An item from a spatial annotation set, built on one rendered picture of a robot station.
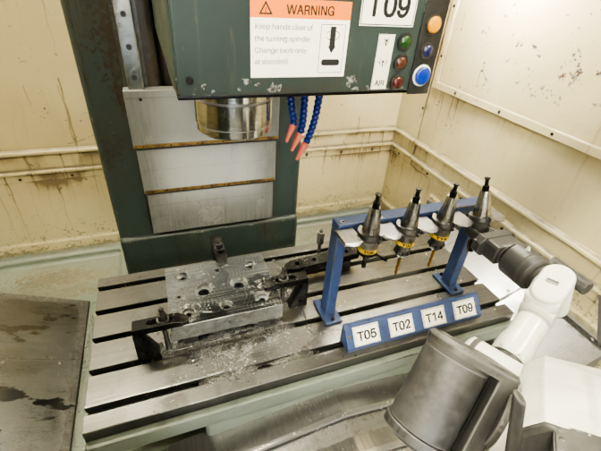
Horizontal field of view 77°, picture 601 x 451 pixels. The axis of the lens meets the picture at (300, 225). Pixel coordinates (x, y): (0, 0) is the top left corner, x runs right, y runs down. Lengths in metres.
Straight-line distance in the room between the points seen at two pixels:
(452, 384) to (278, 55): 0.52
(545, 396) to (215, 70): 0.60
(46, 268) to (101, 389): 1.03
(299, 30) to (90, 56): 0.79
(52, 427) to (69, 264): 0.83
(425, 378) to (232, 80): 0.50
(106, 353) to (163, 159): 0.61
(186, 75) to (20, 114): 1.21
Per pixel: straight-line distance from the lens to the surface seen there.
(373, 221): 0.89
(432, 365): 0.56
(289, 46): 0.62
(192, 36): 0.59
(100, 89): 1.31
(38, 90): 1.71
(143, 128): 1.29
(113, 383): 1.06
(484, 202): 1.09
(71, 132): 1.74
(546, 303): 0.93
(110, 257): 1.95
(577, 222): 1.43
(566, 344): 1.48
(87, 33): 1.28
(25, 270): 2.03
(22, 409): 1.39
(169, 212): 1.44
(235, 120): 0.76
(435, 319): 1.18
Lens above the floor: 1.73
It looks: 34 degrees down
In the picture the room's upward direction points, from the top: 5 degrees clockwise
